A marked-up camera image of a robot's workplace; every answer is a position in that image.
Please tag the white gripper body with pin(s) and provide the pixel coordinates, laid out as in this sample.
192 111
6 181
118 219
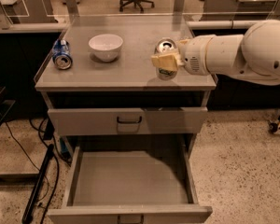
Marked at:
193 55

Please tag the green white 7up can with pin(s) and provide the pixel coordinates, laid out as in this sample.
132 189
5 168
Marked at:
165 44

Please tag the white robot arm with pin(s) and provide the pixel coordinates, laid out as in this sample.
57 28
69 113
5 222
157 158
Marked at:
253 57

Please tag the grey top drawer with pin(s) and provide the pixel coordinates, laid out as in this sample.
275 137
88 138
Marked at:
112 121

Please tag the grey drawer cabinet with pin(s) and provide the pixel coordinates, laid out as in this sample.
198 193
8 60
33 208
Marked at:
130 81

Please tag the blue pepsi can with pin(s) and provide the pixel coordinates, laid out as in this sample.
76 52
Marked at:
61 54

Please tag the grey open middle drawer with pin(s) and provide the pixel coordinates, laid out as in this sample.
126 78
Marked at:
152 186

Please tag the white ceramic bowl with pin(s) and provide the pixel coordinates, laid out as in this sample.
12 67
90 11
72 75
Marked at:
106 47

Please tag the black bar on floor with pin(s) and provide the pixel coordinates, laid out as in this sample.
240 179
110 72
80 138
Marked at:
28 213

